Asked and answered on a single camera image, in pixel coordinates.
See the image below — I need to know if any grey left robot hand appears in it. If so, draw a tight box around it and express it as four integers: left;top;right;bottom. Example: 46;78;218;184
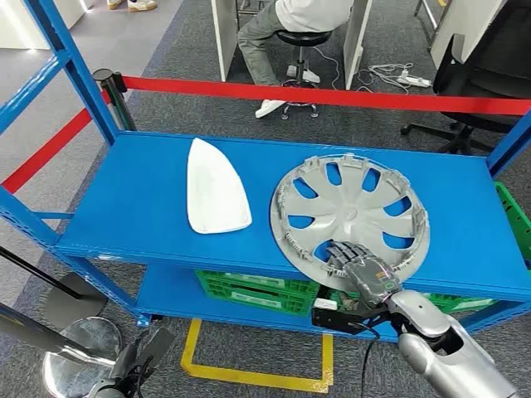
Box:
116;328;176;386

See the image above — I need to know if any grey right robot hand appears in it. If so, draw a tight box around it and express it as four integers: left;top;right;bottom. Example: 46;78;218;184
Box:
325;240;403;308

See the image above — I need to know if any grey plastic wheel hubcap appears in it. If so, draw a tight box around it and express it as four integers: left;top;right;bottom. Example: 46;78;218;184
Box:
269;153;431;294

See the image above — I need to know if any blue metal shelf rack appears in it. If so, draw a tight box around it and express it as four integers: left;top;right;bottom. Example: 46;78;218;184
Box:
0;0;531;344

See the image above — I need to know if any white triangular plastic part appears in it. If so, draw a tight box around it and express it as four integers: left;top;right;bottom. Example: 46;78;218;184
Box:
186;137;253;235

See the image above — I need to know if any black stanchion with round base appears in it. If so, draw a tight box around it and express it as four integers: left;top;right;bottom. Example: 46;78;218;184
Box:
0;245;110;332

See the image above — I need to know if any chrome stanchion with round base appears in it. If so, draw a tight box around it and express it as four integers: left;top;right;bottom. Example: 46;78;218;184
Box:
0;302;124;398

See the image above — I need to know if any white power strip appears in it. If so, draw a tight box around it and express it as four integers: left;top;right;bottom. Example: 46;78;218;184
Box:
396;74;432;89

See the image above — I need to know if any red barrier belt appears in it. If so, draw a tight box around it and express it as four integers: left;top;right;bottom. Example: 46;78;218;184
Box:
122;75;531;118
2;90;112;194

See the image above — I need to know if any white desk panel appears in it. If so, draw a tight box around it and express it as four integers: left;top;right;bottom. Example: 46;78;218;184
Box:
429;0;509;70
211;0;239;82
342;0;375;92

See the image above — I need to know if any black round stool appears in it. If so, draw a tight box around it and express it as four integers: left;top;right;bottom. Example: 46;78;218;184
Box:
275;28;334;120

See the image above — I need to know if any black office chair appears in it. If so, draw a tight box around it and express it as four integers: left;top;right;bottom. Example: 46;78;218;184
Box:
400;0;531;156

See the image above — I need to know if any person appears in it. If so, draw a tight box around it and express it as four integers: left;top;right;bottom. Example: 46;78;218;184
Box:
236;0;356;119
107;0;159;13

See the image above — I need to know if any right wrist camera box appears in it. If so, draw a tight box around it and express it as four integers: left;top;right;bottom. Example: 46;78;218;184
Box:
312;298;393;337

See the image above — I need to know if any black camera cable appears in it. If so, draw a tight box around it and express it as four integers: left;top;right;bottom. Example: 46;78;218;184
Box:
360;323;381;398

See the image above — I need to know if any black belt barrier post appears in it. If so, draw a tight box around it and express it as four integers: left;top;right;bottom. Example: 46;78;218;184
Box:
91;68;137;133

